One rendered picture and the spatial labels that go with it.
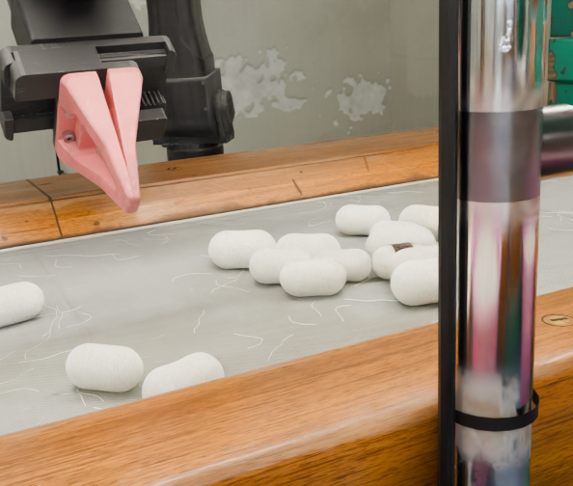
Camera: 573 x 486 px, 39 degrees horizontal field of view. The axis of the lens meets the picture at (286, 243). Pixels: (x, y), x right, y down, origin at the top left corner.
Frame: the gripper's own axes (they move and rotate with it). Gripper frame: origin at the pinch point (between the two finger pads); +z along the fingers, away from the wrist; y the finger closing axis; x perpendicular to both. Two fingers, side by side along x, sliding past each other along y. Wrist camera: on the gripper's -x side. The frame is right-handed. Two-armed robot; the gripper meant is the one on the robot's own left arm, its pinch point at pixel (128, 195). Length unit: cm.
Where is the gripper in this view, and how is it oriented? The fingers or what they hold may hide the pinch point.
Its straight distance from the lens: 46.4
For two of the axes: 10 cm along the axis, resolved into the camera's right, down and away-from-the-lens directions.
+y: 8.8, -1.8, 4.3
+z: 3.9, 8.0, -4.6
